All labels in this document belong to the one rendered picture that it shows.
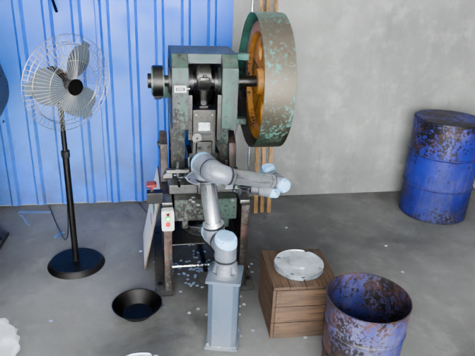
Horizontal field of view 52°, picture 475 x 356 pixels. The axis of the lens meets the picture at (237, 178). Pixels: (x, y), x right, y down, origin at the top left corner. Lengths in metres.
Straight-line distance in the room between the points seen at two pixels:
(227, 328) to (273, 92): 1.32
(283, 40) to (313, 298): 1.45
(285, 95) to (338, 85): 1.83
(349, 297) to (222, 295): 0.70
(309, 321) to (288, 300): 0.21
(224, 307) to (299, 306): 0.45
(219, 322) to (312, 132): 2.34
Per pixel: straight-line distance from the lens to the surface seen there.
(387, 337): 2.52
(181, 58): 2.94
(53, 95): 3.02
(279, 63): 2.74
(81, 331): 3.10
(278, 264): 2.92
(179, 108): 2.95
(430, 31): 4.83
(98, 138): 4.33
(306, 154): 4.63
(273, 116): 2.77
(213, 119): 3.03
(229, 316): 2.75
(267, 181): 2.51
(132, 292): 3.25
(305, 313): 2.92
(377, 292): 2.82
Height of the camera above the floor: 1.93
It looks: 22 degrees down
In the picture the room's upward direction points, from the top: 2 degrees clockwise
